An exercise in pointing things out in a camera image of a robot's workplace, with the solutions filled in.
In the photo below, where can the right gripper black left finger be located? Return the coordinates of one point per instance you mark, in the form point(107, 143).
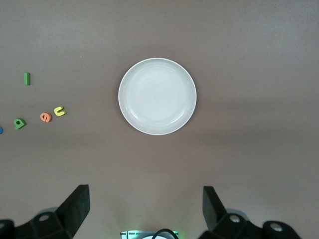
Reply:
point(74, 206)

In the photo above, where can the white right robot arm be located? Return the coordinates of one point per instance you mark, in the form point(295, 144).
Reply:
point(149, 237)

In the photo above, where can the yellow foam letter u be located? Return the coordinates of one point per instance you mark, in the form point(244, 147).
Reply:
point(59, 111)

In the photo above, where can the beige round plate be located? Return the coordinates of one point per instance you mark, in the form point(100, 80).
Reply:
point(157, 96)

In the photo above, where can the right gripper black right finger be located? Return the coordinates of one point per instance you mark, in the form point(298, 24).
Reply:
point(211, 209)

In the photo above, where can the brown table mat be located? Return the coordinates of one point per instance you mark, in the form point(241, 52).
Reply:
point(224, 49)

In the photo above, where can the green foam letter b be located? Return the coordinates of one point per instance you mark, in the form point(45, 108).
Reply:
point(19, 123)

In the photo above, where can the green foam letter l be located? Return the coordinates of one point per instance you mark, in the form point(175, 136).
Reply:
point(26, 78)

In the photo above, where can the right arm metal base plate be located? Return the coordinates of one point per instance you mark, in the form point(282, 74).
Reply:
point(124, 234)

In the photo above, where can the orange foam letter e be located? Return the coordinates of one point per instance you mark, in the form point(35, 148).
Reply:
point(46, 117)

